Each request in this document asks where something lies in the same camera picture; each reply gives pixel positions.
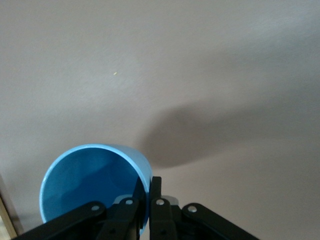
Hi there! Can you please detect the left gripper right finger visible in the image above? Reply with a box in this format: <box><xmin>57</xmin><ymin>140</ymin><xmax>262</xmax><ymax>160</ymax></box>
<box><xmin>149</xmin><ymin>176</ymin><xmax>261</xmax><ymax>240</ymax></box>

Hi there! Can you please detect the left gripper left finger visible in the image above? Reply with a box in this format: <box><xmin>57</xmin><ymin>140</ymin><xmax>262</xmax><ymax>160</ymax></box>
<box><xmin>18</xmin><ymin>176</ymin><xmax>150</xmax><ymax>240</ymax></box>

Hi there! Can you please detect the brown table mat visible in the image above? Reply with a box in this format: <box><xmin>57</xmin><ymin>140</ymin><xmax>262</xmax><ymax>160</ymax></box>
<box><xmin>0</xmin><ymin>0</ymin><xmax>320</xmax><ymax>240</ymax></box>

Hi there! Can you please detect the blue plastic cup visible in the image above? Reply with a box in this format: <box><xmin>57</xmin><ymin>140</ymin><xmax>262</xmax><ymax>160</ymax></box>
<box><xmin>39</xmin><ymin>143</ymin><xmax>154</xmax><ymax>237</ymax></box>

